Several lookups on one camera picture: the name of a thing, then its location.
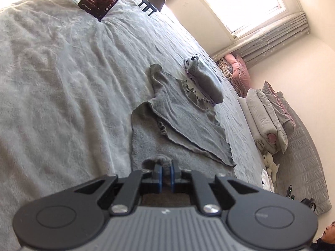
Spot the striped folded blanket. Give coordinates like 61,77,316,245
217,59,244,98

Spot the person's head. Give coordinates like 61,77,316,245
324,221,335,244

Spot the grey quilted headboard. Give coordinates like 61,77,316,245
272,91,333,215

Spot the pink pillow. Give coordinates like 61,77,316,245
224,53,251,99

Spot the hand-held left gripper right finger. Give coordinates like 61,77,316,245
171,162,262,216

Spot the black electronic device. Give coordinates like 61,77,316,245
285,184,296,201

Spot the white plush dog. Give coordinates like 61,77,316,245
262,152,280,182

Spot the grey pillow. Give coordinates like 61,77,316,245
262,81,297,137

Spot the grey star-print curtain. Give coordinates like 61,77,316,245
211,12,311,69

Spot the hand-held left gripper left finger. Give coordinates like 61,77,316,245
75,163,162,216

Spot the white cloth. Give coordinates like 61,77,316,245
261,169,276,192

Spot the small black phone stand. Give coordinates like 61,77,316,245
138,0,157,17

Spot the window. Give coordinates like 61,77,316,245
183,0,291,40

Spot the grey knit sweater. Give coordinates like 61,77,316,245
131,64,237,179

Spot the folded grey-white quilt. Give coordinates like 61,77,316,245
238,88,289,155

